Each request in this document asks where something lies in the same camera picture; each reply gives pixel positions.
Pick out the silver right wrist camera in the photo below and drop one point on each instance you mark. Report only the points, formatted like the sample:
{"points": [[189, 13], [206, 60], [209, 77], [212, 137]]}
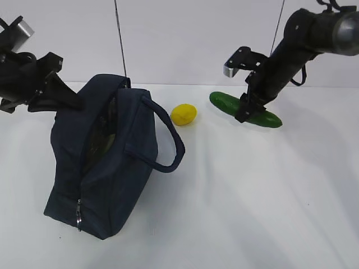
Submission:
{"points": [[243, 58]]}

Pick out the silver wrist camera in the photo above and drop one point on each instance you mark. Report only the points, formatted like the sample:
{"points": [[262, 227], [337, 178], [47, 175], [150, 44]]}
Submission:
{"points": [[243, 58], [15, 35]]}

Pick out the green cucumber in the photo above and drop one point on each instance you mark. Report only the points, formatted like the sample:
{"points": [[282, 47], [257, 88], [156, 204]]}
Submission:
{"points": [[229, 104]]}

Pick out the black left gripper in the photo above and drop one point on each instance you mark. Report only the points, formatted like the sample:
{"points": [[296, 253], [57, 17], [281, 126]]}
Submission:
{"points": [[33, 82]]}

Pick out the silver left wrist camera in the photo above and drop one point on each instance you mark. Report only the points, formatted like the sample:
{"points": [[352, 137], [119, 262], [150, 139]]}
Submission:
{"points": [[15, 35]]}

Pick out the glass container with green lid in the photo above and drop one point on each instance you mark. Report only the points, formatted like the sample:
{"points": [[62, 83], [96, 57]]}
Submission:
{"points": [[101, 135]]}

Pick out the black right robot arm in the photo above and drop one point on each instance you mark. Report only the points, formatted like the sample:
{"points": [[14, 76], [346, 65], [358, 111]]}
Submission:
{"points": [[306, 35]]}

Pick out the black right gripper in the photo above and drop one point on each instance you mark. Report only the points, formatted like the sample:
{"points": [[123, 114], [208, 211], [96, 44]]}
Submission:
{"points": [[256, 95]]}

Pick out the navy blue fabric lunch bag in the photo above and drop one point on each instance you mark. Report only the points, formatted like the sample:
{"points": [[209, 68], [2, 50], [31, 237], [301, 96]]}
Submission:
{"points": [[100, 201]]}

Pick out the yellow lemon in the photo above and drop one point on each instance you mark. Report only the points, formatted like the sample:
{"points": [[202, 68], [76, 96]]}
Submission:
{"points": [[183, 114]]}

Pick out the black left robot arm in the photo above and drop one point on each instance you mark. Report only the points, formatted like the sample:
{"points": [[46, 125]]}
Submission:
{"points": [[26, 80]]}

